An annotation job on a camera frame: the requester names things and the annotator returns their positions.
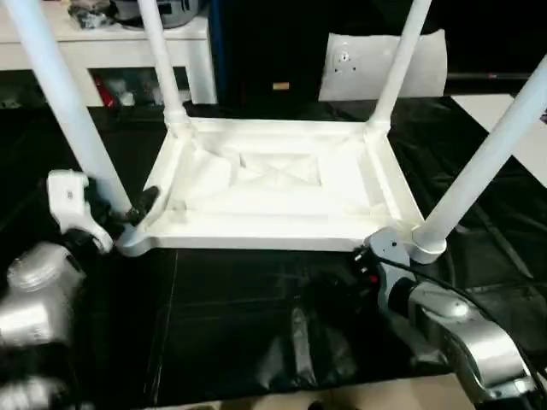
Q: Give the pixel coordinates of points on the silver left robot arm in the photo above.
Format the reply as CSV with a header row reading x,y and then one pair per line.
x,y
34,325

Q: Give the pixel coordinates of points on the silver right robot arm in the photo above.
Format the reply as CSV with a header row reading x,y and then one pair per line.
x,y
461,333

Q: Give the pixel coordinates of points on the black work mat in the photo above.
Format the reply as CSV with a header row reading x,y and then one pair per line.
x,y
256,316

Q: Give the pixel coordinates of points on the red bottle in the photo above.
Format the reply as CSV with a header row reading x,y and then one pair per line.
x,y
101,90

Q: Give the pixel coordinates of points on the white cabinet with glass doors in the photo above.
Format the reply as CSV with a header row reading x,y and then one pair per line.
x,y
102,51

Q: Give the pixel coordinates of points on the small tan label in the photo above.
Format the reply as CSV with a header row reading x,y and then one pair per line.
x,y
280,85

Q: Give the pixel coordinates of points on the grey clutter on cabinet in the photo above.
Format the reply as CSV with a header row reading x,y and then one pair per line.
x,y
111,12

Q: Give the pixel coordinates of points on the white flat board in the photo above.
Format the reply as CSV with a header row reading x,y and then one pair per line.
x,y
491,115

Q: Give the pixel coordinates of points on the white cushion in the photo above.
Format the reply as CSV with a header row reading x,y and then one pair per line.
x,y
367,67

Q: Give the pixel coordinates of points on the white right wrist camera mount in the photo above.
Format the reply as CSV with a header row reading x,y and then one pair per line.
x,y
389,246

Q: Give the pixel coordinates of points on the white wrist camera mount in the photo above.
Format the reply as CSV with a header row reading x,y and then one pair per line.
x,y
77,205
389,246

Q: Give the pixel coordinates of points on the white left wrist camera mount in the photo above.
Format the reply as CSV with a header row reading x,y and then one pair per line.
x,y
77,205

